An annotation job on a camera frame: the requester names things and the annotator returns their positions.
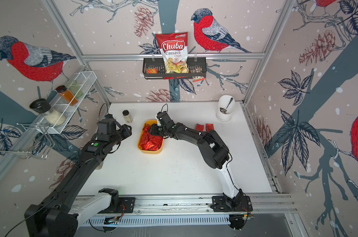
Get red tea bag two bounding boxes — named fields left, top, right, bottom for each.
left=195, top=123, right=204, bottom=131

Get red tea bag one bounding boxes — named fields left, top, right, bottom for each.
left=206, top=123, right=214, bottom=132

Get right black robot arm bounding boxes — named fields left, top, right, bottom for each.
left=149, top=111, right=244, bottom=209

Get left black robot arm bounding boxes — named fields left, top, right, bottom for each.
left=24, top=114, right=132, bottom=237

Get red tea bags in box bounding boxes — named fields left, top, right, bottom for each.
left=138, top=123, right=165, bottom=152

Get yellow plastic storage box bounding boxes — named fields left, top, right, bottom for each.
left=137, top=119, right=166, bottom=155

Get small glass spice jar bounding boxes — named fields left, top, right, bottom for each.
left=122, top=110, right=133, bottom=123

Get green item on shelf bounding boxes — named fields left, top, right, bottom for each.
left=68, top=81, right=83, bottom=99

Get snack packets in basket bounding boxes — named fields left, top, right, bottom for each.
left=143, top=68, right=206, bottom=81

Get metal spoon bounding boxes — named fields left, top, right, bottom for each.
left=220, top=97, right=233, bottom=114

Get orange spice jar black lid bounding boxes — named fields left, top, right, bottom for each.
left=56, top=86, right=78, bottom=106

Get white utensil holder cup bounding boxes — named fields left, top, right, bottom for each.
left=216, top=95, right=235, bottom=122

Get glass jar with white grains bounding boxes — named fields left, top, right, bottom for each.
left=29, top=99, right=66, bottom=126

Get Chuba cassava chips bag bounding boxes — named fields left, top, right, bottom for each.
left=155, top=32, right=189, bottom=74

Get white wire wall shelf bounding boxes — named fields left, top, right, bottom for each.
left=37, top=71, right=97, bottom=134

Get black wire wall basket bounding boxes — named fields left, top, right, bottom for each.
left=142, top=57, right=207, bottom=80

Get chrome wire rack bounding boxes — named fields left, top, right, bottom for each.
left=0, top=123, right=57, bottom=160

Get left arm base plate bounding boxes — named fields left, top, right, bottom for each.
left=102, top=197, right=136, bottom=214

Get horizontal aluminium frame bar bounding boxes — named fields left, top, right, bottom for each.
left=82, top=52, right=267, bottom=62

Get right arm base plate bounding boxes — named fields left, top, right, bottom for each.
left=210, top=196, right=253, bottom=212

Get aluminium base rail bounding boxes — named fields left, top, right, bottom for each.
left=48, top=193, right=298, bottom=217

